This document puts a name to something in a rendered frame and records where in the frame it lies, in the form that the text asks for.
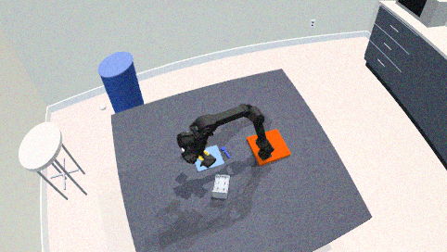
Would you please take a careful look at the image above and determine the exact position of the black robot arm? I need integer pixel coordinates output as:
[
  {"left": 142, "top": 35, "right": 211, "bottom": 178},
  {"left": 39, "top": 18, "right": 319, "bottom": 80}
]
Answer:
[{"left": 177, "top": 104, "right": 275, "bottom": 164}]

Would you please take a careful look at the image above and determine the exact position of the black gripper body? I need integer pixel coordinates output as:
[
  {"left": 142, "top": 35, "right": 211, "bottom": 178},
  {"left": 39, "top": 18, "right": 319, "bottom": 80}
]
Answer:
[{"left": 193, "top": 145, "right": 216, "bottom": 169}]

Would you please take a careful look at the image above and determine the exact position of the light blue rectangular mat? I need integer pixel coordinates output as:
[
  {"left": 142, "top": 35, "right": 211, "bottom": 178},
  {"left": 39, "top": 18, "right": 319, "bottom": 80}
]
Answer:
[{"left": 196, "top": 145, "right": 224, "bottom": 172}]

